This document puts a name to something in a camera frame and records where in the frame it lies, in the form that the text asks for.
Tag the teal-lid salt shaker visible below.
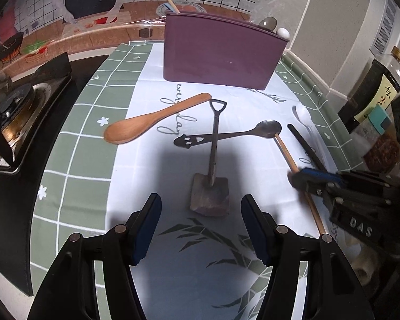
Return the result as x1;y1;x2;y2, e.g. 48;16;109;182
350;105;393;147

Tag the white vent grille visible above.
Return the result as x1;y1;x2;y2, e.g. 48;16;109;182
373;0;397;55

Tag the dark soy sauce bottle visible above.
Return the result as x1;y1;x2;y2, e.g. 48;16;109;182
338;46;400;134

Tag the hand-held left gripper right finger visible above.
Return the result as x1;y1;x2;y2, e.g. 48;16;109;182
241;194;375;320

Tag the beige paper roll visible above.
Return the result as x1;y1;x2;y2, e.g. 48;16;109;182
353;250;381;284

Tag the white plastic spoon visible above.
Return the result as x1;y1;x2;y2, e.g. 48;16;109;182
293;104;315;134

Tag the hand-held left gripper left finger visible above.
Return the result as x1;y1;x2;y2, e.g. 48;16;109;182
27;193;163;320

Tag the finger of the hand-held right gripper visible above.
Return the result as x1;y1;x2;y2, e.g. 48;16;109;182
288;172;345;201
298;168;347;187

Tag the grey metal spoon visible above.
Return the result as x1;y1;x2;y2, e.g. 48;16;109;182
258;17;278;32

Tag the black shovel-shaped spoon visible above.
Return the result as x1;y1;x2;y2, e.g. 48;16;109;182
187;99;230;217

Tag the yellow-lid chili jar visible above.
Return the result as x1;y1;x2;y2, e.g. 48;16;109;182
362;130;400;174

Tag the wooden spoon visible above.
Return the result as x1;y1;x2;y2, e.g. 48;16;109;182
103;93;212;145

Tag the purple utensil holder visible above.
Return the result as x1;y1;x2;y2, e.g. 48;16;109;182
163;10;289;91

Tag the smiley-handle metal spoon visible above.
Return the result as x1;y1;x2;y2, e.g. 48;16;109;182
173;120;282;149

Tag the green checked table mat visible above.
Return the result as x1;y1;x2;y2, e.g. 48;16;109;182
33;40;350;320

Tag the black gas stove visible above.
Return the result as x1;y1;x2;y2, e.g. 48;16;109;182
0;51;109;297

